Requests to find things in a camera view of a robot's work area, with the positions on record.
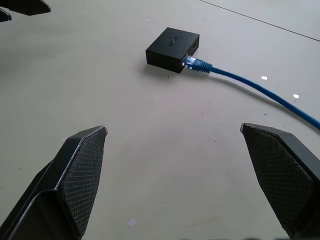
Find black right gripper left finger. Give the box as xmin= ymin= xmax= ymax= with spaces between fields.
xmin=0 ymin=125 xmax=109 ymax=240

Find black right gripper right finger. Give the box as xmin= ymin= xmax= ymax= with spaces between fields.
xmin=239 ymin=122 xmax=320 ymax=240

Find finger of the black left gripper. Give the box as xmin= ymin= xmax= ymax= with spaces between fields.
xmin=6 ymin=0 xmax=52 ymax=17
xmin=0 ymin=7 xmax=13 ymax=24

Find blue Ethernet cable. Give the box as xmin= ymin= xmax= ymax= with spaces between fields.
xmin=182 ymin=56 xmax=320 ymax=131

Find black network switch box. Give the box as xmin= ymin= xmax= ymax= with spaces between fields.
xmin=145 ymin=26 xmax=201 ymax=75

